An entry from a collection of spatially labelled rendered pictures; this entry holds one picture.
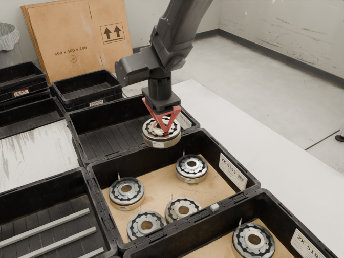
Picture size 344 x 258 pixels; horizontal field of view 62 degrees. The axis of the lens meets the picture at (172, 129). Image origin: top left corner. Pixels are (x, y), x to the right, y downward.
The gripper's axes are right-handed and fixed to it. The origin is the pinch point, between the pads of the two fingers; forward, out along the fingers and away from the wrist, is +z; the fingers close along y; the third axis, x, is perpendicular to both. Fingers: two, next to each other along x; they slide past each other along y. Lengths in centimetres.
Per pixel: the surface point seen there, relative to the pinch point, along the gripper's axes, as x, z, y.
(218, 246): 2.6, 23.1, 25.4
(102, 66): 39, 93, -255
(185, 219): -4.4, 12.9, 20.9
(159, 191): -3.1, 22.7, 2.5
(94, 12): 44, 37, -269
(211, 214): 1.8, 13.0, 22.4
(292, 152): 60, 37, -2
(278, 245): 16.5, 23.5, 32.0
